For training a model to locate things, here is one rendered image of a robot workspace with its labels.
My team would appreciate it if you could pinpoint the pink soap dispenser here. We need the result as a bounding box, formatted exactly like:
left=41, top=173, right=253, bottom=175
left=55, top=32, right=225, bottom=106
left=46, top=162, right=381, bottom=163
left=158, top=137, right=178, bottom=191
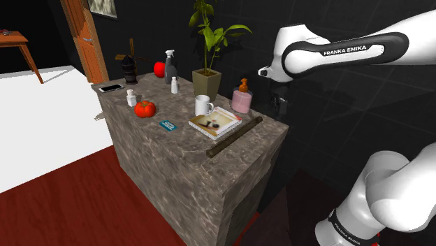
left=231, top=78, right=254, bottom=115

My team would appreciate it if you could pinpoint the dark rolling pin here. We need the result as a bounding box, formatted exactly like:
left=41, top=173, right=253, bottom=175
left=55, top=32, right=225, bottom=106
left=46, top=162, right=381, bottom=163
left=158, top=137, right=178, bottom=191
left=205, top=116, right=264, bottom=159

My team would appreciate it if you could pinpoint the pale book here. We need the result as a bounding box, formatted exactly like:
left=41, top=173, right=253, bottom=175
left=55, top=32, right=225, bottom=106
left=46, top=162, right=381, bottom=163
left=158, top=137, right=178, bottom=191
left=188, top=106, right=243, bottom=141

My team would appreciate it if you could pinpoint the green potted plant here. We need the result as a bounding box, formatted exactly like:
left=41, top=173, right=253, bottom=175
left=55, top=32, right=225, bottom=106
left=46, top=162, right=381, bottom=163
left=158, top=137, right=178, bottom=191
left=188, top=0, right=254, bottom=103

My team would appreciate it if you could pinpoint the white mug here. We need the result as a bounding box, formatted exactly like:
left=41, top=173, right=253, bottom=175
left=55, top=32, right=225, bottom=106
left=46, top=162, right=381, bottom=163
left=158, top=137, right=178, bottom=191
left=194, top=94, right=215, bottom=117

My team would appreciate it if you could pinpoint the grey spray bottle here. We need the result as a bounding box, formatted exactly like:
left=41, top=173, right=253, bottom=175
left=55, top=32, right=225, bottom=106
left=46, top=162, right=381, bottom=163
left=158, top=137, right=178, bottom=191
left=163, top=49, right=179, bottom=85

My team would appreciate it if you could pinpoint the teal card box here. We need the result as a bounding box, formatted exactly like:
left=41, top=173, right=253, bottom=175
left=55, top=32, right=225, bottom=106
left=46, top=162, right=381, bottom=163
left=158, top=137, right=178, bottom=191
left=159, top=120, right=179, bottom=133

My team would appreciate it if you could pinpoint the red apple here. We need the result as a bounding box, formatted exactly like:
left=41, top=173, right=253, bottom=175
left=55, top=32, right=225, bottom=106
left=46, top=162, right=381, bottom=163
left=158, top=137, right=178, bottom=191
left=153, top=61, right=166, bottom=79

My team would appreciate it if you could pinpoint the marble counter block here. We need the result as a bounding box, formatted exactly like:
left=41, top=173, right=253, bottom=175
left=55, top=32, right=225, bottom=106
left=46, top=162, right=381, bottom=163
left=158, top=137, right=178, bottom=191
left=91, top=72, right=290, bottom=246

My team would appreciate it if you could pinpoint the red tomato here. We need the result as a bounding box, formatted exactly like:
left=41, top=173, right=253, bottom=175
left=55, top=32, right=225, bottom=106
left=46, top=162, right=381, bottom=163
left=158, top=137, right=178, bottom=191
left=133, top=100, right=157, bottom=119

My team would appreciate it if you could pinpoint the small white bottle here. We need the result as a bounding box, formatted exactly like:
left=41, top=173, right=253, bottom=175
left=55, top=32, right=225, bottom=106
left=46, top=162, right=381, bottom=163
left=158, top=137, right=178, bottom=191
left=126, top=89, right=138, bottom=108

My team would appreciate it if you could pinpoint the black pepper grinder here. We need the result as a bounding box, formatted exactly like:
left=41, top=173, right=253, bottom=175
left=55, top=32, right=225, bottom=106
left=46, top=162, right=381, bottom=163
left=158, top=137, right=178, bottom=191
left=121, top=54, right=139, bottom=86

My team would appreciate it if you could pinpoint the brown wooden cross stand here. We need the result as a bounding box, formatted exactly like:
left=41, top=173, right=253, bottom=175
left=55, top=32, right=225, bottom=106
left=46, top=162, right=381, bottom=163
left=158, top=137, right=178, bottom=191
left=115, top=37, right=153, bottom=76

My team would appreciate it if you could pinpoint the black smartphone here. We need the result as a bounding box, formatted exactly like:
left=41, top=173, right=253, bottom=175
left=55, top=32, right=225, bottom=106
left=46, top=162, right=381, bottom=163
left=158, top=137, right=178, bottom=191
left=98, top=83, right=126, bottom=94

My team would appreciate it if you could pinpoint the orange wooden door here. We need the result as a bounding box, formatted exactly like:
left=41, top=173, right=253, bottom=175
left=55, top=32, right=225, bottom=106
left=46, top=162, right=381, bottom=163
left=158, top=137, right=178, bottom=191
left=60, top=0, right=110, bottom=85

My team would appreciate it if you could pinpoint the brown wooden table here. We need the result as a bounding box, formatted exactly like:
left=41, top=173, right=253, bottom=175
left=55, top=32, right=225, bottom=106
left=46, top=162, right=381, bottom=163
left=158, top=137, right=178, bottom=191
left=0, top=29, right=45, bottom=85

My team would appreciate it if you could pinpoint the wall picture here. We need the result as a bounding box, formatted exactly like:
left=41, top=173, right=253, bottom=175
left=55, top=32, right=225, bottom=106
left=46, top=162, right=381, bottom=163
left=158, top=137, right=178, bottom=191
left=87, top=0, right=118, bottom=20

